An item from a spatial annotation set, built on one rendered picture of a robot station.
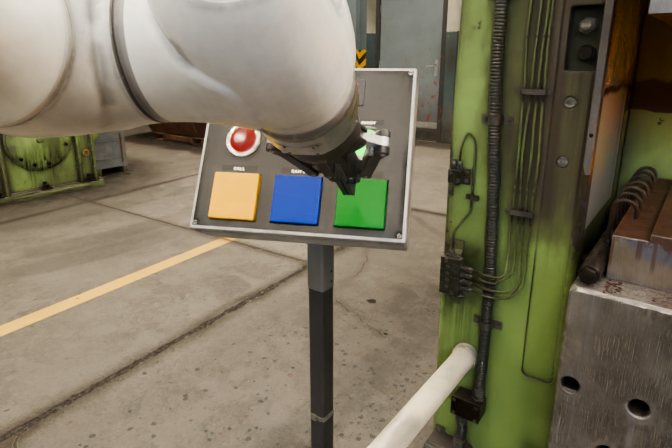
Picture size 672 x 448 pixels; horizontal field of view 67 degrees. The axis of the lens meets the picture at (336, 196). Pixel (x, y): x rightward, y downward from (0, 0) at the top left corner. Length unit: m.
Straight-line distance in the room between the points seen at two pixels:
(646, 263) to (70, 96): 0.71
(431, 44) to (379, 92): 6.46
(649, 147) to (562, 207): 0.35
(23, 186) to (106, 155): 0.96
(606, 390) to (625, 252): 0.19
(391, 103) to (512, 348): 0.55
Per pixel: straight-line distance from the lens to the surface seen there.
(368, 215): 0.75
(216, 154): 0.85
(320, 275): 0.93
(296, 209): 0.77
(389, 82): 0.82
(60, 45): 0.32
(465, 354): 1.10
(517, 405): 1.15
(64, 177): 5.20
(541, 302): 1.03
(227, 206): 0.80
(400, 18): 7.49
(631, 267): 0.82
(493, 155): 0.95
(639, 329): 0.79
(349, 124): 0.41
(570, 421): 0.88
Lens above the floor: 1.23
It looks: 16 degrees down
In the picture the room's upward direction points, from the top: straight up
